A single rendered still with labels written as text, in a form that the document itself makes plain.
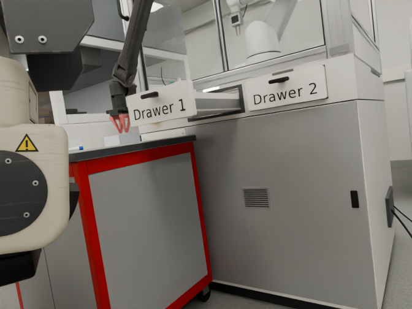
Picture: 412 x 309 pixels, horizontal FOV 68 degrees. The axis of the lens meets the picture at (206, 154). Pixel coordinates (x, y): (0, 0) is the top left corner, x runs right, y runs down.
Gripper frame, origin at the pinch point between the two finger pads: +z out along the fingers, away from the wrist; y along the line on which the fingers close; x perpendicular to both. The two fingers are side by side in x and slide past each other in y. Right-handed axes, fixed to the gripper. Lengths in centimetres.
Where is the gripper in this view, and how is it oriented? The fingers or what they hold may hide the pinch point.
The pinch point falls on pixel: (123, 130)
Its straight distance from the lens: 131.2
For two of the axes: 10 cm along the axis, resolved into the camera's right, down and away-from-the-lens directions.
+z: 1.4, 9.9, 0.8
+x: -4.5, 1.3, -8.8
